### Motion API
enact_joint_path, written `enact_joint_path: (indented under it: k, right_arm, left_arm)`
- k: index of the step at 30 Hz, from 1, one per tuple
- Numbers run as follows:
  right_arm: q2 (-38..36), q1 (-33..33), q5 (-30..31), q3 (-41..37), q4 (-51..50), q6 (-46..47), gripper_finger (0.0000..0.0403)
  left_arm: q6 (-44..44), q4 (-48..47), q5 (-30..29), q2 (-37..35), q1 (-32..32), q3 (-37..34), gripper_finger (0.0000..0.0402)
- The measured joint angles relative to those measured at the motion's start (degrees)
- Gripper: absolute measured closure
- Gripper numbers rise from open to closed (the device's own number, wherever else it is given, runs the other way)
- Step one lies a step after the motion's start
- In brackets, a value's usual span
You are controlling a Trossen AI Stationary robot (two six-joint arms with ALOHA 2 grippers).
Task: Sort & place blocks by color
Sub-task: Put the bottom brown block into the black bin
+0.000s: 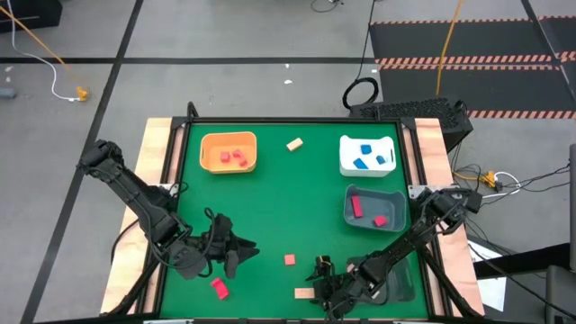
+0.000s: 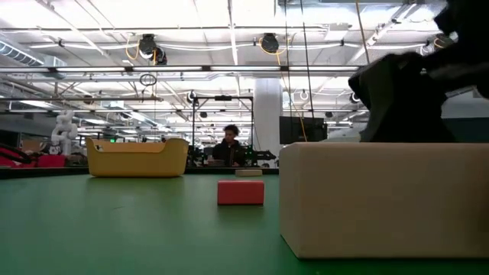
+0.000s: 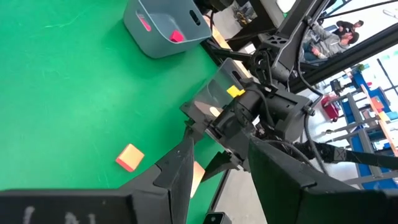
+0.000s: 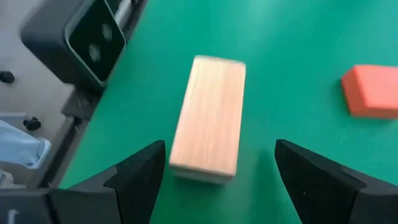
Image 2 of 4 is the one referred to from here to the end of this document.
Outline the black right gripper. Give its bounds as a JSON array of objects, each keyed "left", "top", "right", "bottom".
[{"left": 348, "top": 34, "right": 489, "bottom": 143}]

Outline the wide natural wood block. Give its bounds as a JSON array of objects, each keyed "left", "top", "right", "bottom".
[{"left": 278, "top": 141, "right": 489, "bottom": 260}]

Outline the small natural wood block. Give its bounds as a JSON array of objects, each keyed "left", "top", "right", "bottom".
[{"left": 235, "top": 168, "right": 264, "bottom": 178}]

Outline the black screen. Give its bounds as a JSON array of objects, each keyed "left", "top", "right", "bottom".
[{"left": 279, "top": 115, "right": 329, "bottom": 145}]

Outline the white round pillar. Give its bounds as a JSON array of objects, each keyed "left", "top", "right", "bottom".
[{"left": 253, "top": 77, "right": 284, "bottom": 169}]

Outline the person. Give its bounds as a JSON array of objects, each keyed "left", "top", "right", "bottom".
[{"left": 211, "top": 123, "right": 248, "bottom": 168}]

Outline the salmon pink square block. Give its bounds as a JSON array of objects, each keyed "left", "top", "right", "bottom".
[{"left": 217, "top": 180, "right": 266, "bottom": 207}]

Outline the orange plastic bin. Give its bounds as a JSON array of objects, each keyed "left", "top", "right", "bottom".
[{"left": 84, "top": 137, "right": 190, "bottom": 179}]

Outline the white robot figure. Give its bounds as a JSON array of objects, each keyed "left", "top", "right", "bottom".
[{"left": 50, "top": 110, "right": 79, "bottom": 156}]

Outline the red equipment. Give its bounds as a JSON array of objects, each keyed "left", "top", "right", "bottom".
[{"left": 0, "top": 142, "right": 66, "bottom": 169}]

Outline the yellow hanging cable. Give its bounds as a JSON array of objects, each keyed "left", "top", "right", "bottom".
[{"left": 355, "top": 0, "right": 371, "bottom": 65}]

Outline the thin black hanging cable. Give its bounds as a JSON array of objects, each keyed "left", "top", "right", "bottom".
[{"left": 283, "top": 0, "right": 292, "bottom": 118}]

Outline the ceiling cable reel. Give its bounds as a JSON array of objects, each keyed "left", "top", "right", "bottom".
[
  {"left": 259, "top": 32, "right": 281, "bottom": 55},
  {"left": 138, "top": 33, "right": 169, "bottom": 66}
]

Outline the black frame rig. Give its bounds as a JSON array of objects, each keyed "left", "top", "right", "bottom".
[{"left": 191, "top": 95, "right": 255, "bottom": 167}]

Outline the black cable coil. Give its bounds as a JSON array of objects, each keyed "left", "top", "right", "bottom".
[{"left": 138, "top": 73, "right": 158, "bottom": 87}]

